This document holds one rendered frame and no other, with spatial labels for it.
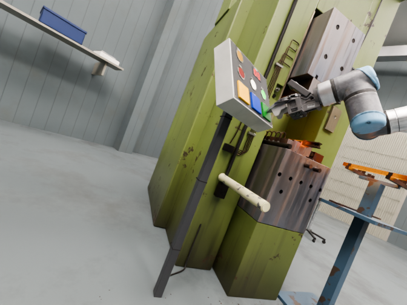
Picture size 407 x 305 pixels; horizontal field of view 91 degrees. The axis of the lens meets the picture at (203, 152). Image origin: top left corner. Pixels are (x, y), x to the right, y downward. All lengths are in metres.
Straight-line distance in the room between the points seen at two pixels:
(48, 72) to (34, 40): 0.46
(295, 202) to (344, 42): 1.00
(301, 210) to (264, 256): 0.35
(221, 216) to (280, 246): 0.39
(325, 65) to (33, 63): 3.95
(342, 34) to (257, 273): 1.51
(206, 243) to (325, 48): 1.38
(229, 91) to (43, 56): 3.77
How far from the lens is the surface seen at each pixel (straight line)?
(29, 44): 4.28
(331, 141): 1.76
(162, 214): 1.72
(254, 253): 1.33
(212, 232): 1.37
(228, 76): 0.80
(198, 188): 0.95
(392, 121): 0.95
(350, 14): 1.91
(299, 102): 0.89
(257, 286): 1.49
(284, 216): 1.33
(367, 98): 0.84
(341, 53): 1.57
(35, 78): 4.27
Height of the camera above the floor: 0.77
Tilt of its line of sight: 2 degrees down
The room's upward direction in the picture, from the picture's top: 21 degrees clockwise
